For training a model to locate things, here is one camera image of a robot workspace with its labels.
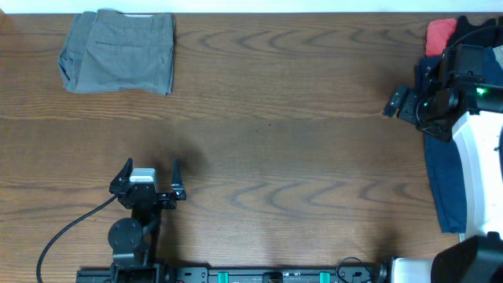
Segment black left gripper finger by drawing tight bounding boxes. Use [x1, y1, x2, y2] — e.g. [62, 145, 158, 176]
[109, 158, 133, 194]
[171, 158, 186, 200]

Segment black folded garment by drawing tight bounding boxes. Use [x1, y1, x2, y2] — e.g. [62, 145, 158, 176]
[446, 16, 502, 48]

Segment beige garment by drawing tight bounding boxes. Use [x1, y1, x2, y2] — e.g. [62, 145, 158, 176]
[493, 46, 503, 68]

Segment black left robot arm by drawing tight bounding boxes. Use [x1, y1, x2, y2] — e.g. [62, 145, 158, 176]
[108, 159, 186, 269]

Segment red folded garment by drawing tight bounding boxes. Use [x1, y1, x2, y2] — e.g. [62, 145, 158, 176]
[425, 18, 457, 57]

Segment grey shorts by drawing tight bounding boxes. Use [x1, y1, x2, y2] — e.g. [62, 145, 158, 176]
[57, 9, 175, 96]

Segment navy blue garment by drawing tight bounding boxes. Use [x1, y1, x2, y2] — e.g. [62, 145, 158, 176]
[415, 47, 502, 233]

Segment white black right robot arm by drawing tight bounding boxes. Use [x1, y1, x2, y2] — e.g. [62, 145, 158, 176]
[384, 81, 502, 282]

